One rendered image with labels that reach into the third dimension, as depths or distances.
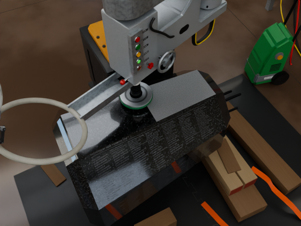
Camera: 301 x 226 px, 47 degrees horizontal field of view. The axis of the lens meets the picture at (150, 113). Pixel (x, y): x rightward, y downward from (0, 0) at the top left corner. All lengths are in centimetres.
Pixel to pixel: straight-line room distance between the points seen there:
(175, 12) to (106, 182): 109
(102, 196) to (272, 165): 148
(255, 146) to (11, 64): 264
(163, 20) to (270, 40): 161
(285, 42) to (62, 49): 232
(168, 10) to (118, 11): 46
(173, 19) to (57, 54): 222
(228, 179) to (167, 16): 137
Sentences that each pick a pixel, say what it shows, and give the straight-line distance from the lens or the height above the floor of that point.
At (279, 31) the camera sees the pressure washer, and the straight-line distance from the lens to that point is 341.
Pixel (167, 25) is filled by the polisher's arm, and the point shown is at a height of 142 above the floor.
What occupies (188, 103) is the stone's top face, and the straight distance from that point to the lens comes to 231.
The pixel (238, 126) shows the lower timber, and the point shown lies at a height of 11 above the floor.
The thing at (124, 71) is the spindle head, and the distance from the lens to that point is 199.
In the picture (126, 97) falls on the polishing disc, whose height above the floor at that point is 92.
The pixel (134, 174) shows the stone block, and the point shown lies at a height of 69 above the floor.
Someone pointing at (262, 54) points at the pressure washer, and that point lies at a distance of 345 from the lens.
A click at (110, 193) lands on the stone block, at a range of 223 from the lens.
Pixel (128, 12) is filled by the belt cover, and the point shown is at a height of 166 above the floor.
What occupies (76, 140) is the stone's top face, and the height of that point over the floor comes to 87.
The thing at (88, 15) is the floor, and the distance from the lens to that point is 443.
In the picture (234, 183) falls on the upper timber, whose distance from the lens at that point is 277.
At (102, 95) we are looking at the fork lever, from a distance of 205.
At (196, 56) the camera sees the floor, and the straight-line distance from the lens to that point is 384.
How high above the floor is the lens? 269
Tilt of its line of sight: 54 degrees down
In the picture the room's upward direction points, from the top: 2 degrees counter-clockwise
